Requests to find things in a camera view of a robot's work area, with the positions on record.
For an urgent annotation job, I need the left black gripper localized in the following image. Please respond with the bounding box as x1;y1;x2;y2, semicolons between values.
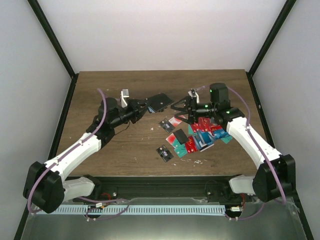
111;99;152;129

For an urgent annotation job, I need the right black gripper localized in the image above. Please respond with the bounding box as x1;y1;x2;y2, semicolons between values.
171;96;217;125

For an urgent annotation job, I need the black leather card holder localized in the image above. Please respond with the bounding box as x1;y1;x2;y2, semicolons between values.
147;92;174;113

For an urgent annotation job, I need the black vip card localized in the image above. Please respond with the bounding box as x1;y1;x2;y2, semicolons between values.
156;145;174;163
159;118;175;133

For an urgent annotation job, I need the plain black card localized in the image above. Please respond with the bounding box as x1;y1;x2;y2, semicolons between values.
173;129;189;145

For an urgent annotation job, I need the white card red circle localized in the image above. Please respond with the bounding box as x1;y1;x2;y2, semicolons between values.
165;133;180;148

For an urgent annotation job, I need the red card with gold text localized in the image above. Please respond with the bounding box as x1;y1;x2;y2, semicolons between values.
184;136;198;153

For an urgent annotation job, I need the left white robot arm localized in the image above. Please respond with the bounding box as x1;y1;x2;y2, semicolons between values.
22;97;151;214

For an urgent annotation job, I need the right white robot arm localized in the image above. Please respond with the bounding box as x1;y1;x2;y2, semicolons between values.
170;82;296;205

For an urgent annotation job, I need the teal card upper pile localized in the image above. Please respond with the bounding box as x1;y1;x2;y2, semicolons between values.
174;144;188;158

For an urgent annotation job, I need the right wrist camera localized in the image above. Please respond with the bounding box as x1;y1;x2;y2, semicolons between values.
188;88;200;104

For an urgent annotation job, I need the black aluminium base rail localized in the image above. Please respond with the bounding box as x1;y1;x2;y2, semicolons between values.
85;174;248;203

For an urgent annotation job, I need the light blue cable duct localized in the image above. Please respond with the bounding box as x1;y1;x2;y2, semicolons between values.
53;205;226;216

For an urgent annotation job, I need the left black frame post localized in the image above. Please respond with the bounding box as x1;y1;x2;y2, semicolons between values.
26;0;76;78

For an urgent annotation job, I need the black frame post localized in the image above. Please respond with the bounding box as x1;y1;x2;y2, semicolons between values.
26;0;76;78
246;0;297;76

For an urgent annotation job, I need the right black frame post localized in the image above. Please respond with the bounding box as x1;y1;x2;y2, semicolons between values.
246;0;297;76

